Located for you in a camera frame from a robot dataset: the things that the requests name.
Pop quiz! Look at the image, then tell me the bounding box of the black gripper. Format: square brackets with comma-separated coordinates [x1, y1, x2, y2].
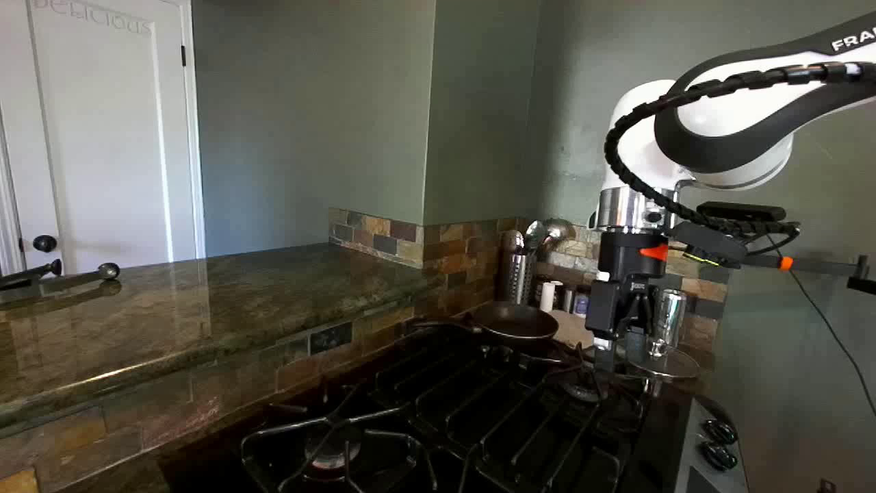
[586, 230, 677, 367]

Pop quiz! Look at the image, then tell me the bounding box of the black frying pan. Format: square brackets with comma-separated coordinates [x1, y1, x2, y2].
[406, 297, 561, 347]

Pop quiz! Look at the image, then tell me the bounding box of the black stove knob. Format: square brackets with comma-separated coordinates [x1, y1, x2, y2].
[702, 415, 743, 448]
[697, 437, 743, 473]

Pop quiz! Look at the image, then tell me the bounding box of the black gas stove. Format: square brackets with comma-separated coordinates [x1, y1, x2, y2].
[161, 318, 753, 493]

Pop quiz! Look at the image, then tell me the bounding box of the round metal spoon rest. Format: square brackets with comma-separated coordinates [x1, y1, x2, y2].
[638, 336, 703, 384]

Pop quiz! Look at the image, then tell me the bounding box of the small white shaker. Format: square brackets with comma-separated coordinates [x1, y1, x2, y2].
[538, 278, 561, 315]

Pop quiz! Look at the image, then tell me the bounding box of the stainless steel thermos bottle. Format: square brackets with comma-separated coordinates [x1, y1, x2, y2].
[501, 227, 538, 308]

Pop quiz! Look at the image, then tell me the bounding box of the shiny steel jug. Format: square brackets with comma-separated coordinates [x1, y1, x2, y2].
[523, 215, 578, 262]

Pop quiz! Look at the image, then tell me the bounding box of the white panel door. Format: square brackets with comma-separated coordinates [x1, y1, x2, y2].
[0, 0, 208, 278]

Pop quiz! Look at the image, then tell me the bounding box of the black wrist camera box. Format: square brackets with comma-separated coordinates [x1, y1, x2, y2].
[669, 215, 751, 270]

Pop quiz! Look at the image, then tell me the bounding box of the black stereo camera bar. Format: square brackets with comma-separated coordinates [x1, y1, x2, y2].
[697, 200, 790, 227]

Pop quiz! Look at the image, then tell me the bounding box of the thin black camera cable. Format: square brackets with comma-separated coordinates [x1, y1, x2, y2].
[787, 268, 876, 415]

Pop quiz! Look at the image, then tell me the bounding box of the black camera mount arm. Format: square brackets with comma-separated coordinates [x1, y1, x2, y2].
[743, 244, 876, 295]

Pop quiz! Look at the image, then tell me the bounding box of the dark wall outlet plate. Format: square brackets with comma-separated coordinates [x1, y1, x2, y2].
[307, 319, 357, 359]

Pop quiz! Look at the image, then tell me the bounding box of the black handled tool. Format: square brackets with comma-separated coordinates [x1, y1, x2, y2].
[0, 256, 66, 292]

